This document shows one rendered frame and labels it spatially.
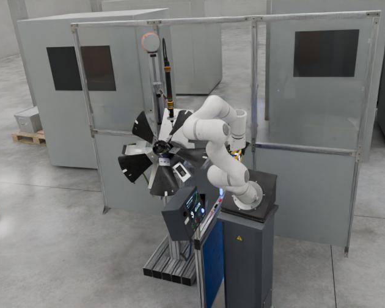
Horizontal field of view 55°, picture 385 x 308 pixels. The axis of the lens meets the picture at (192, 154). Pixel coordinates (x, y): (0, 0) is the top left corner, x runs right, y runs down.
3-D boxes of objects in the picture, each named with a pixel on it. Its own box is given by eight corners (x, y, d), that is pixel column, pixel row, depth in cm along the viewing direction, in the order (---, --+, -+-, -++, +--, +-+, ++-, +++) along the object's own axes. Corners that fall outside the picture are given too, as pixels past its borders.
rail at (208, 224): (233, 182, 306) (233, 173, 303) (238, 183, 305) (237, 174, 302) (194, 249, 230) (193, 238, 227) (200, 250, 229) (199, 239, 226)
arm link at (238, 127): (227, 131, 220) (240, 136, 215) (228, 112, 211) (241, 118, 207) (234, 124, 225) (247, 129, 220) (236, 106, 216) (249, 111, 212)
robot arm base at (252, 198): (267, 187, 231) (260, 176, 216) (255, 214, 227) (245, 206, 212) (241, 177, 241) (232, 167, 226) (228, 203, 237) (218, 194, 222)
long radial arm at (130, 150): (164, 152, 300) (158, 148, 289) (162, 161, 298) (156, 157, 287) (133, 149, 310) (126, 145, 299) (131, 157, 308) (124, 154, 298)
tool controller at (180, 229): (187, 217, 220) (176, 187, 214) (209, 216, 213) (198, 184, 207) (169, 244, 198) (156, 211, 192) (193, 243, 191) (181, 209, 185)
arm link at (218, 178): (247, 196, 214) (233, 182, 194) (217, 194, 223) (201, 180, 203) (250, 176, 218) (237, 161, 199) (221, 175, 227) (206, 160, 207)
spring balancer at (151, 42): (142, 52, 313) (143, 54, 307) (140, 33, 307) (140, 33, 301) (161, 51, 316) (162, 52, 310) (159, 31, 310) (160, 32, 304)
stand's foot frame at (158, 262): (172, 234, 376) (172, 227, 373) (214, 241, 360) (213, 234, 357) (143, 275, 324) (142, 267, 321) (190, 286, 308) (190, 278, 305)
